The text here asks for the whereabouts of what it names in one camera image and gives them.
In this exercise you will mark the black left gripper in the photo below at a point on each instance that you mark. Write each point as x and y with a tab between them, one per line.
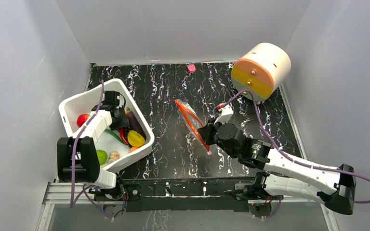
123	124

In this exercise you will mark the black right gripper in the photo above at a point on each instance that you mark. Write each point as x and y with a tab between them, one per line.
206	134

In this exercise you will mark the clear zip bag orange zipper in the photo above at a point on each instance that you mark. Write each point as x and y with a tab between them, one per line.
193	122

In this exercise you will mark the red toy chili pepper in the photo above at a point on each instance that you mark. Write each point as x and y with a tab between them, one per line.
122	136

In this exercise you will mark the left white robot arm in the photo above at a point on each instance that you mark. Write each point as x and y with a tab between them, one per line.
77	158

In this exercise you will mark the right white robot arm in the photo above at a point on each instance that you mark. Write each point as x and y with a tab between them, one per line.
282	175

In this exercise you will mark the purple toy eggplant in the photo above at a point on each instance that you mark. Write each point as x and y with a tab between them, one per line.
134	123

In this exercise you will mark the green toy bean pod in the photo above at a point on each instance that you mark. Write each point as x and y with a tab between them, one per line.
115	136

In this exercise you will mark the red yellow toy pomegranate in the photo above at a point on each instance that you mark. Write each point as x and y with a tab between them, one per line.
82	119

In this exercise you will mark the yellow toy starfruit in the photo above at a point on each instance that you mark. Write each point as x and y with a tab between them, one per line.
135	139

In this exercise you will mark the orange toy peach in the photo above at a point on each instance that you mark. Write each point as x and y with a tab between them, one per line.
133	149

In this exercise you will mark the beige toy garlic bulb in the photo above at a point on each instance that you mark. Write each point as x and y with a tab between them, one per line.
114	155

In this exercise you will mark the light green toy fruit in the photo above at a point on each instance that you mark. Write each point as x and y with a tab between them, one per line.
102	156

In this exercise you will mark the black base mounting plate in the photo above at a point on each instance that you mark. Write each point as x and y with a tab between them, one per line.
234	193

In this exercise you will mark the small pink eraser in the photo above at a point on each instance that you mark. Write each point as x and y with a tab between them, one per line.
191	68

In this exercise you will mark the round cream drawer cabinet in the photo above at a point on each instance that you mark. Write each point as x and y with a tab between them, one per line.
262	70

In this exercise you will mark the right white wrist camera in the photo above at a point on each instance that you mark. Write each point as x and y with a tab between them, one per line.
226	112

